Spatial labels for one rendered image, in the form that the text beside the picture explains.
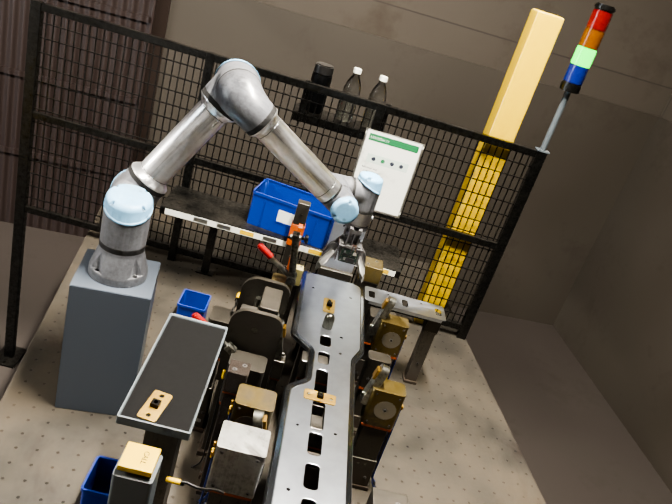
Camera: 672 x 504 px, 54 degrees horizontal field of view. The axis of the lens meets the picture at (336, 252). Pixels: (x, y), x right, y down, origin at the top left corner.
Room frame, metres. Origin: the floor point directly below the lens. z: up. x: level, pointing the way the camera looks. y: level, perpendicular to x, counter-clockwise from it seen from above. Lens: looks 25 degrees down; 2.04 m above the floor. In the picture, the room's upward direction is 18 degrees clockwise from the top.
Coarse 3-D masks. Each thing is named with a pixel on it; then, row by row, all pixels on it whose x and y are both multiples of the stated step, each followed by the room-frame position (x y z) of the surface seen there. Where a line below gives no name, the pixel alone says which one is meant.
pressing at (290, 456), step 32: (320, 288) 1.92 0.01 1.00; (352, 288) 1.98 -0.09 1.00; (320, 320) 1.72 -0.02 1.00; (352, 320) 1.78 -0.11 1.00; (320, 352) 1.56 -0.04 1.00; (352, 352) 1.60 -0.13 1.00; (288, 384) 1.37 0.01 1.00; (352, 384) 1.46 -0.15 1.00; (288, 416) 1.25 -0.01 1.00; (352, 416) 1.33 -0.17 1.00; (288, 448) 1.15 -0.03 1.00; (352, 448) 1.22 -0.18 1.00; (288, 480) 1.05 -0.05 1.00; (320, 480) 1.08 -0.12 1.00
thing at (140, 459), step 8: (128, 448) 0.85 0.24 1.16; (136, 448) 0.85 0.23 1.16; (144, 448) 0.86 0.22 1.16; (152, 448) 0.87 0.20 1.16; (128, 456) 0.83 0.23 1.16; (136, 456) 0.84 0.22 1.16; (144, 456) 0.84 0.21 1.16; (152, 456) 0.85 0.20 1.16; (120, 464) 0.81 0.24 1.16; (128, 464) 0.82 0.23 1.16; (136, 464) 0.82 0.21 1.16; (144, 464) 0.83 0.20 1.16; (152, 464) 0.83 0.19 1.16; (136, 472) 0.81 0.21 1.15; (144, 472) 0.81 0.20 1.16; (152, 472) 0.82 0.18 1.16
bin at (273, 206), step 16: (256, 192) 2.17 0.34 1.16; (272, 192) 2.32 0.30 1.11; (288, 192) 2.32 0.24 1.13; (304, 192) 2.31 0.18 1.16; (256, 208) 2.17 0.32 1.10; (272, 208) 2.16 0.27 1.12; (288, 208) 2.16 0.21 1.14; (320, 208) 2.31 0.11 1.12; (256, 224) 2.17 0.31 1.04; (272, 224) 2.16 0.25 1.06; (288, 224) 2.16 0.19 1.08; (320, 224) 2.15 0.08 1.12; (320, 240) 2.15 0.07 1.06
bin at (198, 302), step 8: (184, 296) 1.99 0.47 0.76; (192, 296) 1.99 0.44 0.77; (200, 296) 2.00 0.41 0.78; (208, 296) 2.00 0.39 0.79; (184, 304) 1.99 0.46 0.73; (192, 304) 1.99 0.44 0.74; (200, 304) 2.00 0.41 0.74; (208, 304) 1.95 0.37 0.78; (176, 312) 1.89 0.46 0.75; (184, 312) 1.89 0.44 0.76; (192, 312) 1.89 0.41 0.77; (200, 312) 1.90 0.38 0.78
